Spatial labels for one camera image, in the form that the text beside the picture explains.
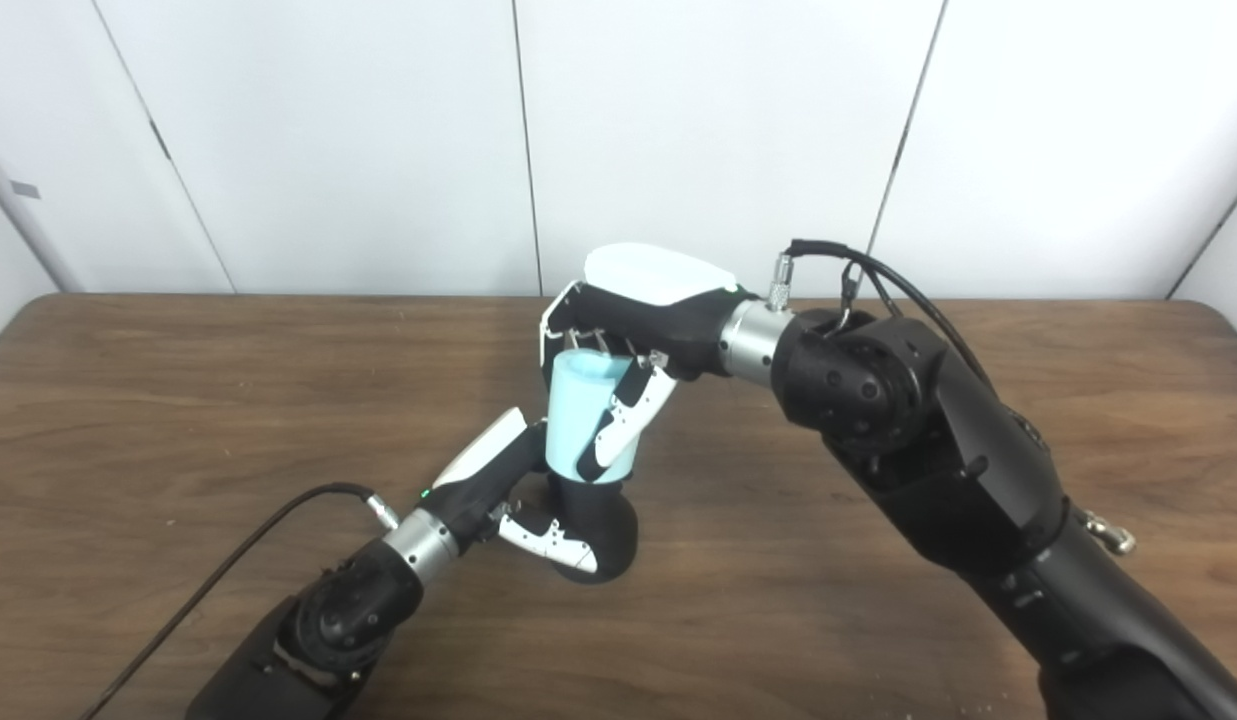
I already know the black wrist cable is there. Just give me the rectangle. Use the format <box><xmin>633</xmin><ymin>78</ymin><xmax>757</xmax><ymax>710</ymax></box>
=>
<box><xmin>768</xmin><ymin>238</ymin><xmax>999</xmax><ymax>396</ymax></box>
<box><xmin>78</xmin><ymin>483</ymin><xmax>401</xmax><ymax>720</ymax></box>

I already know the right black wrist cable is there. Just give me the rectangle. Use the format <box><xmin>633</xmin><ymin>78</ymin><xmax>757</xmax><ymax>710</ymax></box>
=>
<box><xmin>768</xmin><ymin>238</ymin><xmax>999</xmax><ymax>396</ymax></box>

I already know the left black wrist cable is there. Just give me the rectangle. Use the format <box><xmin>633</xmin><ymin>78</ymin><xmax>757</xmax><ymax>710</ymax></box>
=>
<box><xmin>78</xmin><ymin>483</ymin><xmax>401</xmax><ymax>720</ymax></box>

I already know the light blue cylinder cup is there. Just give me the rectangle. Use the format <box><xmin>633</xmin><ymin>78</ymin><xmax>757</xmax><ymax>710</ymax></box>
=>
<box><xmin>545</xmin><ymin>350</ymin><xmax>639</xmax><ymax>486</ymax></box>

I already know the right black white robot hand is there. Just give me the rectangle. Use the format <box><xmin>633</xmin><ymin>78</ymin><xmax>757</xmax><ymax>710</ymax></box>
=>
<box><xmin>540</xmin><ymin>243</ymin><xmax>744</xmax><ymax>479</ymax></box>

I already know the white corner wall post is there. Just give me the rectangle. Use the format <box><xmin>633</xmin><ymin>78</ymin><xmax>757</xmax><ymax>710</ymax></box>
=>
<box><xmin>0</xmin><ymin>135</ymin><xmax>84</xmax><ymax>294</ymax></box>

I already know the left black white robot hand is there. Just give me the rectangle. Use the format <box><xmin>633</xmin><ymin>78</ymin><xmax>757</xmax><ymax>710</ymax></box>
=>
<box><xmin>418</xmin><ymin>407</ymin><xmax>601</xmax><ymax>575</ymax></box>

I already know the black funnel-shaped nozzle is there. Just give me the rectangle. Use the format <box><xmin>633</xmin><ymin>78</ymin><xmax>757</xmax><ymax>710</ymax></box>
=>
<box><xmin>546</xmin><ymin>470</ymin><xmax>639</xmax><ymax>585</ymax></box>

